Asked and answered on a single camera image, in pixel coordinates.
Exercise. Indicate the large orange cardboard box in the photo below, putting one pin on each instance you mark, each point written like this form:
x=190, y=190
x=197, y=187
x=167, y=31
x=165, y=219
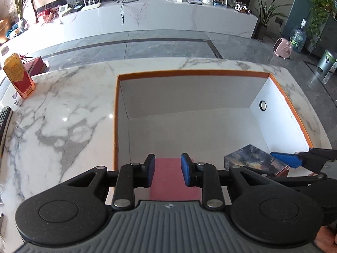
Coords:
x=207, y=114

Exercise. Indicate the pink space heater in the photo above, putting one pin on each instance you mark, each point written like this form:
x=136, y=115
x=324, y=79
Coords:
x=283, y=48

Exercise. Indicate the red yellow carton box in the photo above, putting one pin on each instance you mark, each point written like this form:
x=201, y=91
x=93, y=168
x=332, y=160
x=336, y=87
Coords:
x=18, y=76

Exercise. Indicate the white marble tv cabinet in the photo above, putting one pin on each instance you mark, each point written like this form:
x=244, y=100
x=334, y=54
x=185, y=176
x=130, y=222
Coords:
x=163, y=19

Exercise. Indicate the grey pedal trash bin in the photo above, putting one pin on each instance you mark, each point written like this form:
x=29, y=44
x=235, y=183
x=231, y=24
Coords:
x=326, y=65

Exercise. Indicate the dark printed small box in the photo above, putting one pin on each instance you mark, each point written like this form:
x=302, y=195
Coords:
x=255, y=158

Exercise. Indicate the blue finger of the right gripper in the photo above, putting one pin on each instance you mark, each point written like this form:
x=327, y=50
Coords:
x=291, y=159

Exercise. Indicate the pink rectangular case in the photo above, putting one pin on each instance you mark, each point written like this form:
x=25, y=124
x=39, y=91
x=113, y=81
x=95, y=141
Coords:
x=168, y=183

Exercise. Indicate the blue water jug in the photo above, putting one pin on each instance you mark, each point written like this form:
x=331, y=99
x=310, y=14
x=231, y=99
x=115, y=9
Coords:
x=298, y=36

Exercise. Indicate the potted green plant right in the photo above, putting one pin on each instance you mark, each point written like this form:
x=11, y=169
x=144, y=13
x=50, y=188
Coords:
x=265, y=12

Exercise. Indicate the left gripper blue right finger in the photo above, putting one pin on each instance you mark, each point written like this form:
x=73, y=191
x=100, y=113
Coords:
x=188, y=170

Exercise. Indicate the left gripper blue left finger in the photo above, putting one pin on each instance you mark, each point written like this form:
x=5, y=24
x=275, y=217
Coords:
x=149, y=169

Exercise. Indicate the person right hand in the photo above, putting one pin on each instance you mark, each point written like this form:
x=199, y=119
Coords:
x=326, y=240

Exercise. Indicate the black keyboard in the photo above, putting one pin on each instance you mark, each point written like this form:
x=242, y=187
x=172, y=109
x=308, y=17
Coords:
x=5, y=117

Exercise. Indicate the blue vase green plant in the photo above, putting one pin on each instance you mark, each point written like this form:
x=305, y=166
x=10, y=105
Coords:
x=20, y=6

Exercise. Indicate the white wifi router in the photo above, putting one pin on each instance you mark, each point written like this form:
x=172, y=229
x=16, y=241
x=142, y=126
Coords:
x=90, y=4

